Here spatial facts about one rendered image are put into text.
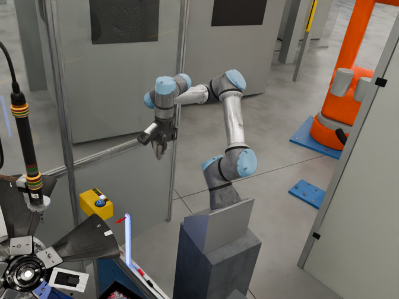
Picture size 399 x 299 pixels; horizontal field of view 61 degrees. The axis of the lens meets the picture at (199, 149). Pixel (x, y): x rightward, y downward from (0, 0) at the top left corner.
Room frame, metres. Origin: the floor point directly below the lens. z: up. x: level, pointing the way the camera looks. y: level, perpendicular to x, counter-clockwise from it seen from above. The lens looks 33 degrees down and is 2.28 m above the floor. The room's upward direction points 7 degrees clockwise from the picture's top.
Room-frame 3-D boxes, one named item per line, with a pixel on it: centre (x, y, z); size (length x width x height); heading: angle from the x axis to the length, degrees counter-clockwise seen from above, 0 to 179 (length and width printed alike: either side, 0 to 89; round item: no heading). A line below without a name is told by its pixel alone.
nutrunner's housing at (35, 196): (0.82, 0.50, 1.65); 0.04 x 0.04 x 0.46
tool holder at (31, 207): (0.82, 0.51, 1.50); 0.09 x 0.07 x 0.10; 84
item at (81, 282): (0.87, 0.49, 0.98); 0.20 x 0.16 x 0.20; 49
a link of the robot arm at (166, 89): (1.22, 0.16, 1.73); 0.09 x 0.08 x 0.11; 156
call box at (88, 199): (1.28, 0.49, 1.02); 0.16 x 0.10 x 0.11; 49
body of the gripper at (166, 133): (1.22, 0.15, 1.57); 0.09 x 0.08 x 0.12; 139
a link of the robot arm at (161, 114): (1.21, 0.16, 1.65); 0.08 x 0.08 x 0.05
